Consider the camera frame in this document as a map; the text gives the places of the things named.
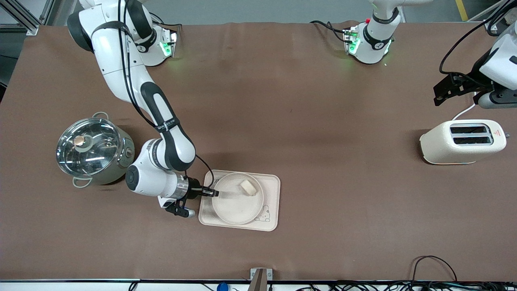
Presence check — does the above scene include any round cream plate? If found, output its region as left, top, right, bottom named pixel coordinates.
left=212, top=173, right=265, bottom=225

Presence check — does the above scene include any white steamed bun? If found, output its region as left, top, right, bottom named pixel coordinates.
left=240, top=180, right=259, bottom=197

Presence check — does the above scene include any cream rabbit print tray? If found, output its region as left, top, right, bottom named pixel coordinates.
left=198, top=169, right=281, bottom=232

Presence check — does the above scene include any cream two-slot toaster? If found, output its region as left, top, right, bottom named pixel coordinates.
left=419, top=119, right=511, bottom=165

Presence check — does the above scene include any grey electric cooking pot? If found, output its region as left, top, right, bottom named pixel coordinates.
left=55, top=112, right=135, bottom=189

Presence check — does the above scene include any base connector box green light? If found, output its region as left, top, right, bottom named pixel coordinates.
left=159, top=27, right=179, bottom=58
left=343, top=26, right=361, bottom=56

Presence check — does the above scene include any glass pot lid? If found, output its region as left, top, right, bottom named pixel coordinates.
left=56, top=117, right=122, bottom=178

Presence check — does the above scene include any brown table cover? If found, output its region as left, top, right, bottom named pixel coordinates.
left=0, top=20, right=517, bottom=282

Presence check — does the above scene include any white toaster power cable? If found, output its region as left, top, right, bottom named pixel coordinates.
left=452, top=103, right=477, bottom=121

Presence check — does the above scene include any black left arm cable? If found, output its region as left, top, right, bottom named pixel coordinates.
left=439, top=0, right=511, bottom=75

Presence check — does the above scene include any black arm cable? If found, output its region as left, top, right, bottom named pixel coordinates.
left=117, top=0, right=215, bottom=190
left=439, top=0, right=511, bottom=75

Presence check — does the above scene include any aluminium frame profile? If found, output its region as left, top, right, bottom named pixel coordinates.
left=471, top=0, right=517, bottom=23
left=0, top=0, right=55, bottom=36

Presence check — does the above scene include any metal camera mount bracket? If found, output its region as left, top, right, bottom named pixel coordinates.
left=250, top=268, right=273, bottom=291

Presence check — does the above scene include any black base power cable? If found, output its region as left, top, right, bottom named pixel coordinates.
left=151, top=13, right=181, bottom=30
left=310, top=20, right=349, bottom=43

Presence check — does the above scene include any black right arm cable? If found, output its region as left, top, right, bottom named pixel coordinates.
left=117, top=0, right=215, bottom=190

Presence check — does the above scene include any black looped floor cable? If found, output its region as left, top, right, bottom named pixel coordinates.
left=410, top=255, right=459, bottom=283

